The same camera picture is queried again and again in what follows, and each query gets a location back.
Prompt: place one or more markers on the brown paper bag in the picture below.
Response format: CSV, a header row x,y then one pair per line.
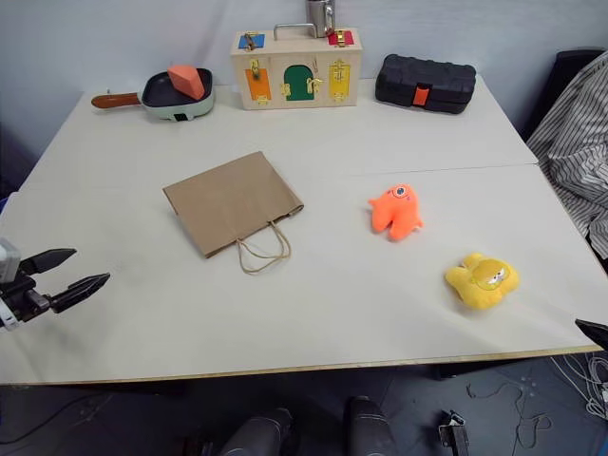
x,y
235,206

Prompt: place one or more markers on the dark rounded robot leg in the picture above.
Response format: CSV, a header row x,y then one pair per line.
x,y
259,434
368,427

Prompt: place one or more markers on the orange plush toy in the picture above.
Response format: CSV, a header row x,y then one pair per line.
x,y
396,213

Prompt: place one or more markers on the small black floor device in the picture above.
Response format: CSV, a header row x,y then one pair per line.
x,y
451,430

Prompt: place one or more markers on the striped shirt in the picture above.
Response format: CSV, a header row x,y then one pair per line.
x,y
577,142

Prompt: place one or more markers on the metal mug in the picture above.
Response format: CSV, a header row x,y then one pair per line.
x,y
319,16

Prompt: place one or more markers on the green frying pan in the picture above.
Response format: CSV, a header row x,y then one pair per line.
x,y
176,97

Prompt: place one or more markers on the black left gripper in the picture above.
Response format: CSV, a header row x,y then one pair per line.
x,y
23,295

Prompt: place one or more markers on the orange wedge block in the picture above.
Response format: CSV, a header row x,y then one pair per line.
x,y
186,81

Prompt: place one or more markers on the yellow plush toy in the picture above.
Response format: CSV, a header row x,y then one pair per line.
x,y
482,281

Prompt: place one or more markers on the wooden lock box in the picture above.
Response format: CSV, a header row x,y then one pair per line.
x,y
297,71

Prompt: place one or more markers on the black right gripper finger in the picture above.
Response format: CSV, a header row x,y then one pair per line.
x,y
594,332

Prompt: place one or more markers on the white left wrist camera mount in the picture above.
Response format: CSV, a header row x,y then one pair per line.
x,y
7,266

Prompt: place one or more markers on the black plastic tool case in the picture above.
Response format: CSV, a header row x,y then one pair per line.
x,y
425,85

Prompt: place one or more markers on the black chair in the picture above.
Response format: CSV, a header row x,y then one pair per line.
x,y
567,69

